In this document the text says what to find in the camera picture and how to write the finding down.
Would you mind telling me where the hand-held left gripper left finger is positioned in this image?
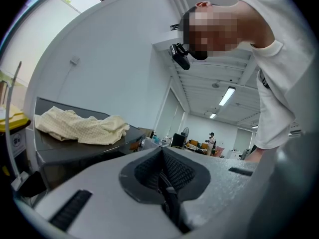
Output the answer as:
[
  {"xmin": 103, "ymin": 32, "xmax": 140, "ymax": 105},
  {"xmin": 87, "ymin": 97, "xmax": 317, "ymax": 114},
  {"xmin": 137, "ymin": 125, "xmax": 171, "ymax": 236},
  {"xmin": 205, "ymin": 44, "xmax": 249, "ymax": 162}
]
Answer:
[{"xmin": 34, "ymin": 147, "xmax": 184, "ymax": 239}]

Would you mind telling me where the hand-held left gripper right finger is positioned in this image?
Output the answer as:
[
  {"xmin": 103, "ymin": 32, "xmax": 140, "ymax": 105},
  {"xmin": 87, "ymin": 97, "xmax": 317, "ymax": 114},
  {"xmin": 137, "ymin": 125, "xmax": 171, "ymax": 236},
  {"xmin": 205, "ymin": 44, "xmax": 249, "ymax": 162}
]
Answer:
[{"xmin": 163, "ymin": 147, "xmax": 259, "ymax": 230}]

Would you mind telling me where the person's right forearm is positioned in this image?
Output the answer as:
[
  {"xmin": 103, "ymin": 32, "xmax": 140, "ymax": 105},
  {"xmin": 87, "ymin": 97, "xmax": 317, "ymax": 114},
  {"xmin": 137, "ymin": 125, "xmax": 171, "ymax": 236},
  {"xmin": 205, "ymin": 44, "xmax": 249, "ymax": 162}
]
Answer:
[{"xmin": 245, "ymin": 147, "xmax": 267, "ymax": 163}]

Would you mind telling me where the black washing machine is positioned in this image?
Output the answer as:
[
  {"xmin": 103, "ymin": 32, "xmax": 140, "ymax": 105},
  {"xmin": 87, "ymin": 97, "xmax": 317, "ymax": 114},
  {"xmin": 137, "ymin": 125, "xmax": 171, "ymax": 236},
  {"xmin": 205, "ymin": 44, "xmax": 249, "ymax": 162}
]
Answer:
[{"xmin": 33, "ymin": 96, "xmax": 156, "ymax": 191}]

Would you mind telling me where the orange sofa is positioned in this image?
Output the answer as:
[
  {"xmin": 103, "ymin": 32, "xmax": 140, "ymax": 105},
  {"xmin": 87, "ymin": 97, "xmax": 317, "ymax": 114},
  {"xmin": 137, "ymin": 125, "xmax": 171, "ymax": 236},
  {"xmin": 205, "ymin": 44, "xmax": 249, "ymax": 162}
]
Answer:
[{"xmin": 185, "ymin": 139, "xmax": 209, "ymax": 154}]

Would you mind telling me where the black cabinet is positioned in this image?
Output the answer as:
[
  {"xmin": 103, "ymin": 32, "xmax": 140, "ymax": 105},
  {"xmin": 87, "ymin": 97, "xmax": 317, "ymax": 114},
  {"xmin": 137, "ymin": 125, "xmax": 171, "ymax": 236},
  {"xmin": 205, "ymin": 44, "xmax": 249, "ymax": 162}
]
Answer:
[{"xmin": 171, "ymin": 132, "xmax": 187, "ymax": 148}]

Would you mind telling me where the cream crumpled cloth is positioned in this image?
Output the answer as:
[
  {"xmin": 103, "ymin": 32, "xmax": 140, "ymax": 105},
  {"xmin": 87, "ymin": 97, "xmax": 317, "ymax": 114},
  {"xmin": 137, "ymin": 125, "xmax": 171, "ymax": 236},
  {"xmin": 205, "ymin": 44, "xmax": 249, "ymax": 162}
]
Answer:
[{"xmin": 34, "ymin": 106, "xmax": 131, "ymax": 146}]

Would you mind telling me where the white metal stand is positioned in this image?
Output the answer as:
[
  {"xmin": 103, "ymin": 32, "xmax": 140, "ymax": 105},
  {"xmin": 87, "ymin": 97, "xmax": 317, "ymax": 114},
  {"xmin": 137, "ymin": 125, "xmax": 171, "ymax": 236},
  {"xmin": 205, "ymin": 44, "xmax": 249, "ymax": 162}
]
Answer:
[{"xmin": 5, "ymin": 60, "xmax": 30, "ymax": 192}]

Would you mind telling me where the yellow lid bin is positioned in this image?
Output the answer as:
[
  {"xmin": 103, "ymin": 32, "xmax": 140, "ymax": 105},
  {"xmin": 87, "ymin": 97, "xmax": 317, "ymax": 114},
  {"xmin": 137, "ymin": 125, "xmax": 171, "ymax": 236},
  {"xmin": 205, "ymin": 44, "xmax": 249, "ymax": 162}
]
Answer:
[{"xmin": 0, "ymin": 105, "xmax": 32, "ymax": 159}]

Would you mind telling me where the person's white shirt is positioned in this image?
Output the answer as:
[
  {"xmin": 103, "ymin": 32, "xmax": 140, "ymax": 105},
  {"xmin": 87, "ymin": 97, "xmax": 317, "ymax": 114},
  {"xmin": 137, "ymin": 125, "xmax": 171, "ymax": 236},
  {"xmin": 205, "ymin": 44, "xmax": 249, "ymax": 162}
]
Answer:
[{"xmin": 236, "ymin": 0, "xmax": 319, "ymax": 151}]

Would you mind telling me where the person's head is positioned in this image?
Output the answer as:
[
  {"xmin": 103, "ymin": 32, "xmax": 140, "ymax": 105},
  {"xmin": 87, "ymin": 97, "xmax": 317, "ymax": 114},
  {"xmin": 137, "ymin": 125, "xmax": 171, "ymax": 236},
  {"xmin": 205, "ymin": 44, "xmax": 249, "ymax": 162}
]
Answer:
[{"xmin": 179, "ymin": 0, "xmax": 243, "ymax": 61}]

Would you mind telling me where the black strap buckle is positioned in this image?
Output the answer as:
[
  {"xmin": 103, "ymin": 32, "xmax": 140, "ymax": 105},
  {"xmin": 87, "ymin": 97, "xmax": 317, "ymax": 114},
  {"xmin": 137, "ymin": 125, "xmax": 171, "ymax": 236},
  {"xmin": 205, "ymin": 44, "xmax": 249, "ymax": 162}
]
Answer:
[{"xmin": 258, "ymin": 70, "xmax": 271, "ymax": 89}]

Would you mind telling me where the black head camera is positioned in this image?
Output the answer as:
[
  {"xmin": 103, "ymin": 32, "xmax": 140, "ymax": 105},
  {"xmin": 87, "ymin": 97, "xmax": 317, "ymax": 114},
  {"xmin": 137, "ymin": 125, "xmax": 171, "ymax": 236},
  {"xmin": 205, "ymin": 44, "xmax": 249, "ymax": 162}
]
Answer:
[{"xmin": 169, "ymin": 42, "xmax": 191, "ymax": 71}]

